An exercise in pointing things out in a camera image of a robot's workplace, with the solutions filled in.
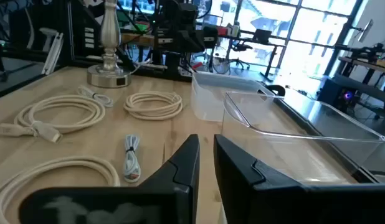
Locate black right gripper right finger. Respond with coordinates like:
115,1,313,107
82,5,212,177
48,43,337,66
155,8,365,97
213,134,385,224

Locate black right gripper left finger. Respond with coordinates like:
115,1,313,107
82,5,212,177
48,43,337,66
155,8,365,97
18,133,201,224

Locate grey cable black tie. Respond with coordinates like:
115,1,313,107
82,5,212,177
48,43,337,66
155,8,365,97
122,133,142,184

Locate thin cream cable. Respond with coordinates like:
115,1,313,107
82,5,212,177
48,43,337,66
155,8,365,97
123,90,184,121

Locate thick cream cable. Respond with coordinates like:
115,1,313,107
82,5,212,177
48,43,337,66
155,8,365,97
0,155,121,224

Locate cream cable USB plugs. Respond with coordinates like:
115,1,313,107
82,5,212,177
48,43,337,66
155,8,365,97
0,94,107,144

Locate clear acrylic bin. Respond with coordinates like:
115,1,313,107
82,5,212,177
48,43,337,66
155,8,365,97
221,90,385,187

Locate frosted plastic bin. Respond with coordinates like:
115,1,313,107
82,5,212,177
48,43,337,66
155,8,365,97
190,71,277,123

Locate white lamp shade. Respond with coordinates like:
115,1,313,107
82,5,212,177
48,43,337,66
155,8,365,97
86,0,133,89

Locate black-legged background desk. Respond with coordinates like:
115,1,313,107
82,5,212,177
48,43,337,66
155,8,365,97
216,27,288,82

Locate black computer tower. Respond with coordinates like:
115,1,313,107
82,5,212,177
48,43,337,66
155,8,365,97
316,76,360,111

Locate black office chair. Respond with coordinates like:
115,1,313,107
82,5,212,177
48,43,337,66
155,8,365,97
228,42,254,71

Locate black cabinet white labels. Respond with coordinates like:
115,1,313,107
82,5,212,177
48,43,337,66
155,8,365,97
67,0,102,63

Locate white folded plastic stand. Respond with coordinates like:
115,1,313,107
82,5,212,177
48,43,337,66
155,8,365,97
39,27,64,75

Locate wooden-top background desk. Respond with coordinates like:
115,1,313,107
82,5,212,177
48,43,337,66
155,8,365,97
334,43,385,91

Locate large window black mullions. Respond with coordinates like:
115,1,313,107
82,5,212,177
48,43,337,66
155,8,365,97
192,0,364,82

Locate small white bundled cable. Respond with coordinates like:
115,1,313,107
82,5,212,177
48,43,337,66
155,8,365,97
76,85,115,108

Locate wall-mounted monitor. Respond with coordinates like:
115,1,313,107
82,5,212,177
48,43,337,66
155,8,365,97
356,18,375,44

